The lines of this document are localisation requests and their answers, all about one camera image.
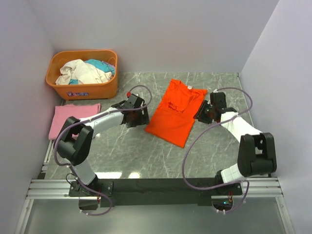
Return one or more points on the orange t shirt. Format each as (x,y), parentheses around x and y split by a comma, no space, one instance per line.
(174,116)

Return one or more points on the teal garment in tub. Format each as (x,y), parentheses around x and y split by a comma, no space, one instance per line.
(91,71)

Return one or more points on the orange plastic laundry tub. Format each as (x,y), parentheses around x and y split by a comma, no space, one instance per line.
(83,91)

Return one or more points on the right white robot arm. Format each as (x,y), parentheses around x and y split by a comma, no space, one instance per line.
(256,154)

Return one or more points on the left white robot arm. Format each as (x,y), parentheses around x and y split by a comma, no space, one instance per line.
(74,140)

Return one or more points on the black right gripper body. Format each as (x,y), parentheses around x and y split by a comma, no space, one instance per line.
(205,114)

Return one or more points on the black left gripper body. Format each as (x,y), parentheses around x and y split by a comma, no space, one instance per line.
(139,119)

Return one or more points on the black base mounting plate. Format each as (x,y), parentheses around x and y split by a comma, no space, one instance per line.
(159,191)

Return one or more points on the white cream garment in tub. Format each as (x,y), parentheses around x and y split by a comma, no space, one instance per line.
(65,74)

